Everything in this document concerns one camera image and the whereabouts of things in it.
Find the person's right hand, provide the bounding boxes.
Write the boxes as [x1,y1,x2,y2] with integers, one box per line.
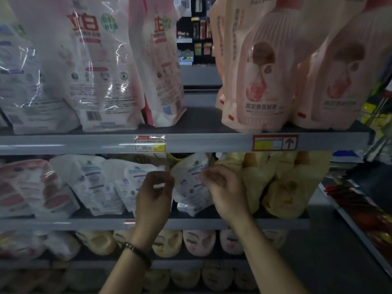
[200,165,252,226]

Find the person's left hand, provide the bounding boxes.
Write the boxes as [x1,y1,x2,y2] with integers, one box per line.
[133,171,176,240]

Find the grey metal shelf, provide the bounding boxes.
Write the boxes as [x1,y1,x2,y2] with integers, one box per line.
[0,104,376,294]

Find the small pink white Chaoneng pouches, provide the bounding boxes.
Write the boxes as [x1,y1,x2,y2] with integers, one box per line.
[0,158,82,220]

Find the magenta Liby detergent pouch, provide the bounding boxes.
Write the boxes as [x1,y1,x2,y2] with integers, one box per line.
[127,0,188,129]

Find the person's left forearm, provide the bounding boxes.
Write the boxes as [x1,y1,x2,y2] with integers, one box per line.
[100,238,153,294]

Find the person's right forearm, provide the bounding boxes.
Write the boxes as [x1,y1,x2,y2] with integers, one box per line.
[232,213,311,294]

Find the dark aisle shelf unit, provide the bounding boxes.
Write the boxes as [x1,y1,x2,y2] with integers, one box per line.
[318,58,392,279]

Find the row of pale yellow bottles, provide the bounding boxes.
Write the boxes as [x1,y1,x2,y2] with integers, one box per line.
[0,227,290,262]

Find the red-framed price tag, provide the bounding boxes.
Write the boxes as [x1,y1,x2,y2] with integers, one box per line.
[252,133,300,152]
[134,134,167,154]

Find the row of pale round packs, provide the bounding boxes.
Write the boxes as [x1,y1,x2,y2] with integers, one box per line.
[0,265,259,294]

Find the stack of blue-white packets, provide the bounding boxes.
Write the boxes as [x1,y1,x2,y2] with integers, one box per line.
[330,149,366,165]

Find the row of red round packs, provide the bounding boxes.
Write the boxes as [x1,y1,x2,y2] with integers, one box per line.
[323,179,392,256]

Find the rack of hanging blister packs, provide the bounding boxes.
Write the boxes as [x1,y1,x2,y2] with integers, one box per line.
[176,0,213,65]

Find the yellow hanging packets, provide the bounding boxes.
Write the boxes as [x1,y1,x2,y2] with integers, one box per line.
[360,100,392,131]

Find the dark beaded bracelet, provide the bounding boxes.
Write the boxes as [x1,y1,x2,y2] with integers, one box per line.
[119,241,153,270]

